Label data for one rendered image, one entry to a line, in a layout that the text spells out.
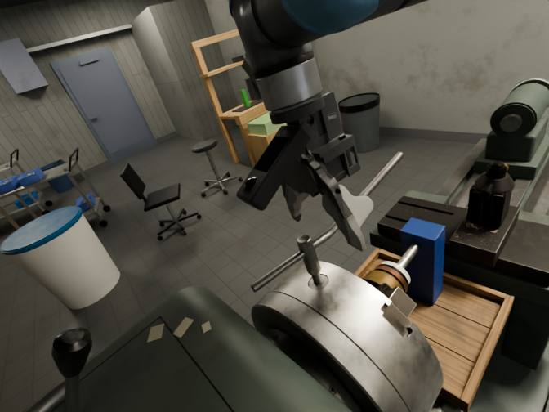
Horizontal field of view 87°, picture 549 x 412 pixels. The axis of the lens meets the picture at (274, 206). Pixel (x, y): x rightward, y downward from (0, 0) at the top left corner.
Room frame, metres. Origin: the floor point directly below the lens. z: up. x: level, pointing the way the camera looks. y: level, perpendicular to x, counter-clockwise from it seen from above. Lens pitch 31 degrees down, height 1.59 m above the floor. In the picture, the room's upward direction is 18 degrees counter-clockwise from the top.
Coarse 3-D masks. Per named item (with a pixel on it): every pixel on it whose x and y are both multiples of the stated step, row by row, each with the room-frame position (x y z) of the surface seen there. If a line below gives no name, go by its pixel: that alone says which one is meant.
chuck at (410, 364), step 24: (288, 288) 0.34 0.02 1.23; (336, 288) 0.30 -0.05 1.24; (360, 288) 0.29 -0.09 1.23; (336, 312) 0.26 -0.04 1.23; (360, 312) 0.26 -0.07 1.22; (360, 336) 0.23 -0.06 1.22; (384, 336) 0.23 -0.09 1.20; (408, 336) 0.23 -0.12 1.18; (384, 360) 0.20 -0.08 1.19; (408, 360) 0.20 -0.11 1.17; (432, 360) 0.21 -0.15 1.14; (408, 384) 0.18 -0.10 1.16; (432, 384) 0.19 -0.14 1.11; (408, 408) 0.17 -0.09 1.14
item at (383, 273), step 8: (384, 264) 0.43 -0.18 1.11; (368, 272) 0.43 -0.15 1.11; (376, 272) 0.41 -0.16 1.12; (384, 272) 0.40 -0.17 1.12; (392, 272) 0.40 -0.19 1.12; (400, 272) 0.40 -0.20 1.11; (368, 280) 0.39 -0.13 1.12; (376, 280) 0.38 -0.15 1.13; (384, 280) 0.38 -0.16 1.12; (392, 280) 0.38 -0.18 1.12; (400, 280) 0.39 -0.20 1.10; (392, 288) 0.37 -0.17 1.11; (400, 288) 0.37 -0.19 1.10
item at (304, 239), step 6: (300, 240) 0.33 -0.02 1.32; (306, 240) 0.33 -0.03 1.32; (300, 246) 0.33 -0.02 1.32; (306, 246) 0.32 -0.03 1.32; (312, 246) 0.33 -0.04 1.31; (306, 252) 0.32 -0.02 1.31; (312, 252) 0.32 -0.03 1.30; (306, 258) 0.32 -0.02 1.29; (312, 258) 0.32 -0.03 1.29; (306, 264) 0.32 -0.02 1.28; (312, 264) 0.32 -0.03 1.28; (318, 264) 0.32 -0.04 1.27; (312, 270) 0.32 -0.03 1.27; (318, 270) 0.32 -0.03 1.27; (312, 276) 0.32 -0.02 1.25; (318, 276) 0.32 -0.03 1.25; (318, 282) 0.32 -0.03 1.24
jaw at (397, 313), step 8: (376, 288) 0.38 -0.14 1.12; (384, 288) 0.34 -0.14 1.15; (392, 296) 0.29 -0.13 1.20; (400, 296) 0.29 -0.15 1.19; (392, 304) 0.27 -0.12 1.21; (400, 304) 0.28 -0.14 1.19; (408, 304) 0.28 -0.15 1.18; (416, 304) 0.28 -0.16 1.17; (384, 312) 0.26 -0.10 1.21; (392, 312) 0.26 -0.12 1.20; (400, 312) 0.26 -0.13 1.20; (408, 312) 0.27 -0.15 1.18; (392, 320) 0.25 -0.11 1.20; (400, 320) 0.25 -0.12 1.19; (408, 320) 0.25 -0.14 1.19; (400, 328) 0.24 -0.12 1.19
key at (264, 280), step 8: (400, 152) 0.43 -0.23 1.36; (392, 160) 0.43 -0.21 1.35; (384, 168) 0.42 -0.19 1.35; (392, 168) 0.42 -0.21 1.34; (384, 176) 0.41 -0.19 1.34; (376, 184) 0.40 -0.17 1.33; (368, 192) 0.39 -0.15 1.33; (336, 224) 0.36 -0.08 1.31; (328, 232) 0.35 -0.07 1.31; (320, 240) 0.34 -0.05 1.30; (296, 256) 0.32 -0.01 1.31; (304, 256) 0.32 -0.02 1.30; (280, 264) 0.31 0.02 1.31; (288, 264) 0.31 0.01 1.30; (272, 272) 0.30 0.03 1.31; (280, 272) 0.30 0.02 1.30; (264, 280) 0.29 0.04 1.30; (256, 288) 0.29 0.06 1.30
